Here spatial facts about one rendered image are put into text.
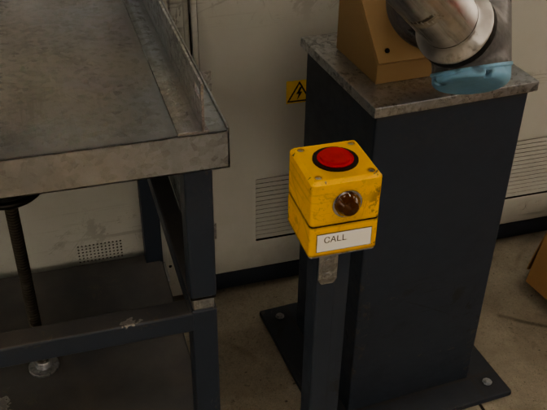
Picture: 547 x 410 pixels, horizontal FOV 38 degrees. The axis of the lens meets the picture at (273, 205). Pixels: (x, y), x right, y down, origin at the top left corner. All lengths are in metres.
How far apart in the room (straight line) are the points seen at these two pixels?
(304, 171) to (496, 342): 1.24
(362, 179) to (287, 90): 0.97
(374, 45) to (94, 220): 0.82
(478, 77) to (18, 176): 0.64
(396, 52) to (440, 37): 0.27
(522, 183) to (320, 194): 1.47
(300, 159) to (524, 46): 1.24
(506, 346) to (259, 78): 0.87
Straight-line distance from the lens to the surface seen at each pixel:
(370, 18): 1.39
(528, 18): 1.99
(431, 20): 1.08
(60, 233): 1.89
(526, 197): 2.28
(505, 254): 2.29
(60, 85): 1.17
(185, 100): 1.09
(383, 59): 1.36
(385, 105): 1.31
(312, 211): 0.83
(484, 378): 1.88
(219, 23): 1.68
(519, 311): 2.11
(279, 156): 1.86
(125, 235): 1.91
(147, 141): 1.00
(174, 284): 2.03
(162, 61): 1.21
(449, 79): 1.18
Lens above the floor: 1.34
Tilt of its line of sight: 34 degrees down
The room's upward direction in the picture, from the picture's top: 1 degrees clockwise
